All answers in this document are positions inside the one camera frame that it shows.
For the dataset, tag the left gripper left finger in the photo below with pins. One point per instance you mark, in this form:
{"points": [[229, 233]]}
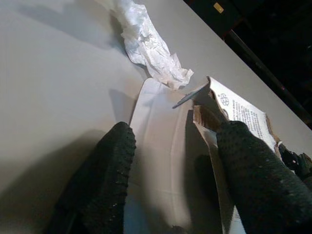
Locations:
{"points": [[102, 182]]}

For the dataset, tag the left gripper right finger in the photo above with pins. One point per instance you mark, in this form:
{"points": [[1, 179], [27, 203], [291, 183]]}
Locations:
{"points": [[256, 182]]}

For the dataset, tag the torn white printed carton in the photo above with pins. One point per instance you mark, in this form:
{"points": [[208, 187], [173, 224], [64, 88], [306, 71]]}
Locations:
{"points": [[158, 146]]}

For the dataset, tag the white tissue wrapper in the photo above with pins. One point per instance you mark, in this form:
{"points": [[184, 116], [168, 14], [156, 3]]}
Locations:
{"points": [[151, 48]]}

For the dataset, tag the black box with gold label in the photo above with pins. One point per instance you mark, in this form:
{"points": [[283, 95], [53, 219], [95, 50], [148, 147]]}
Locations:
{"points": [[218, 7]]}

